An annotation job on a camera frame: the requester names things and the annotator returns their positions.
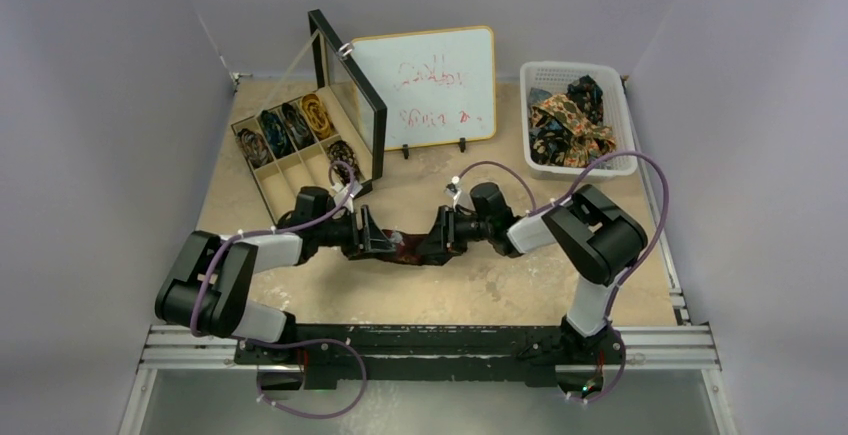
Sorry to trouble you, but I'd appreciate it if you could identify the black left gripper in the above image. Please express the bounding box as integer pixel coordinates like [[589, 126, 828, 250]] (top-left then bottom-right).
[[314, 205, 394, 260]]

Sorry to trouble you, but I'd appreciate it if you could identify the dark red patterned tie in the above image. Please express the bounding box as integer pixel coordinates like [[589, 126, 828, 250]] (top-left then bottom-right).
[[346, 231, 426, 266]]

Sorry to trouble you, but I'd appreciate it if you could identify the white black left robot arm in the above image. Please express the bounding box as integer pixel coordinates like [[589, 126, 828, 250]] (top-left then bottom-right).
[[154, 186, 397, 364]]

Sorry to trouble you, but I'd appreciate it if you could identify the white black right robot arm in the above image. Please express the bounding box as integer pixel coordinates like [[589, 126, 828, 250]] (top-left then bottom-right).
[[414, 182, 649, 362]]

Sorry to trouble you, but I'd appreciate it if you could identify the beige compartment tie box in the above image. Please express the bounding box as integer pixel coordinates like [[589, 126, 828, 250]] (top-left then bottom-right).
[[231, 82, 379, 221]]

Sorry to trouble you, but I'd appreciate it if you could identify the rolled grey tie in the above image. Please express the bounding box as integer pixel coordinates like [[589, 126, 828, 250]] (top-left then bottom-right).
[[281, 103, 315, 150]]

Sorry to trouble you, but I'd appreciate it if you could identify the black tie box lid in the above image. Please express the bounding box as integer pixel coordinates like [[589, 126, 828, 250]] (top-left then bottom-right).
[[307, 9, 388, 187]]

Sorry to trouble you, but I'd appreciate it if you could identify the rolled blue tie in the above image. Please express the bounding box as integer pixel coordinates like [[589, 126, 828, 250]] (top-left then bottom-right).
[[259, 110, 294, 159]]

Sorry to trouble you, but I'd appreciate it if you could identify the rolled yellow tie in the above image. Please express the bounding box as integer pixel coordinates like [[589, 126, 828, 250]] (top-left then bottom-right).
[[300, 93, 335, 140]]

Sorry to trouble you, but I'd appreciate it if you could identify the rolled brown striped tie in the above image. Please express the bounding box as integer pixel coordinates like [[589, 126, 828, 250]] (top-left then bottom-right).
[[236, 128, 273, 169]]

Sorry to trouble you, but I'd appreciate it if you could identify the yellow framed whiteboard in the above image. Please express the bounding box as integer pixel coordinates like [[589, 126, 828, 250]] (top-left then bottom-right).
[[352, 25, 497, 150]]

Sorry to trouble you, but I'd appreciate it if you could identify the orange floral tie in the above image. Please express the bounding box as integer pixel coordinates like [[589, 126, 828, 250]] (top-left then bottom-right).
[[528, 94, 618, 168]]

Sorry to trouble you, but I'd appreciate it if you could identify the white plastic basket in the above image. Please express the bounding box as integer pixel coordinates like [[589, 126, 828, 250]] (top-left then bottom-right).
[[520, 61, 635, 180]]

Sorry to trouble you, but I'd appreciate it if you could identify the dark blue patterned tie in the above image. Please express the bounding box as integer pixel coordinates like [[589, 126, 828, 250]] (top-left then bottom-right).
[[566, 75, 604, 125]]

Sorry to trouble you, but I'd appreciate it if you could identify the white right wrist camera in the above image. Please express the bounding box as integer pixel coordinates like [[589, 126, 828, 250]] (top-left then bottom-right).
[[445, 176, 474, 213]]

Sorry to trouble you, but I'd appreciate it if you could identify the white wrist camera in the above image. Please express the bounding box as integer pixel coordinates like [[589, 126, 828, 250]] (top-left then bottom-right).
[[445, 176, 474, 213], [332, 180, 362, 212]]

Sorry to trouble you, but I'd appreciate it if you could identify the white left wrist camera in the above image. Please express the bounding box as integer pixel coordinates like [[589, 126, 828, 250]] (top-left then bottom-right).
[[332, 180, 362, 212]]

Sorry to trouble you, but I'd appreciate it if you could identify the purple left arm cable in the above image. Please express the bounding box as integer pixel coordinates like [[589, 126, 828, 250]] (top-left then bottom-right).
[[190, 160, 360, 339]]

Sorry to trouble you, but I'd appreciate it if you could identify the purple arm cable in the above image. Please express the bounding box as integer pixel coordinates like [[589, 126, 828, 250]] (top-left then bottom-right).
[[450, 150, 670, 327], [190, 160, 360, 339]]

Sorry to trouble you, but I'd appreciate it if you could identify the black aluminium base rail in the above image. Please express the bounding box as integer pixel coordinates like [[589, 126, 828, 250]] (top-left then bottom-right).
[[140, 323, 720, 395]]

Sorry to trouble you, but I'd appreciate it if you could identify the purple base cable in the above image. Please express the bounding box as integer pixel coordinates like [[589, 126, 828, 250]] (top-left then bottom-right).
[[254, 339, 369, 420]]

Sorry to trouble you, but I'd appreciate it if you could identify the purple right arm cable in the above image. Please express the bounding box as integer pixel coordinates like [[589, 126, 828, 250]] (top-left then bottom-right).
[[450, 150, 670, 327]]

